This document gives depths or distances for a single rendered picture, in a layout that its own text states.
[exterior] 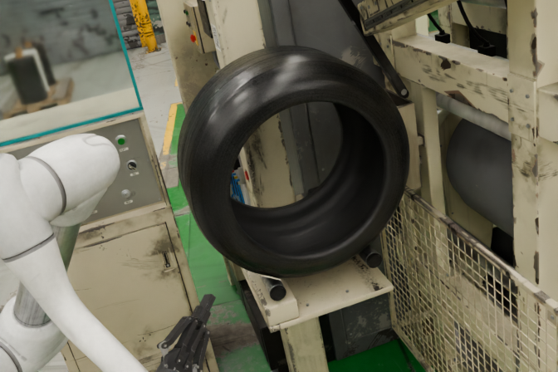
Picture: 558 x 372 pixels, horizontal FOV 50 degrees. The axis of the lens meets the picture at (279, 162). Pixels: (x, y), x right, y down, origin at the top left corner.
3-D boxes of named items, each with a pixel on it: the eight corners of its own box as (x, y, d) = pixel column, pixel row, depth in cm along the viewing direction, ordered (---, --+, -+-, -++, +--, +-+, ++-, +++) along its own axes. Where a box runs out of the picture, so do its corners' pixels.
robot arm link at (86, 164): (-28, 361, 156) (36, 312, 174) (17, 400, 153) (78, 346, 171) (9, 140, 113) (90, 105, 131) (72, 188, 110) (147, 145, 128)
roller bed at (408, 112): (357, 178, 210) (345, 99, 198) (394, 167, 213) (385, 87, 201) (381, 200, 192) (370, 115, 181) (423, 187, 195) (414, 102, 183)
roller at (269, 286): (249, 226, 187) (256, 235, 189) (237, 234, 187) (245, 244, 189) (281, 283, 156) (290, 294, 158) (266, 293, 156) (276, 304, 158)
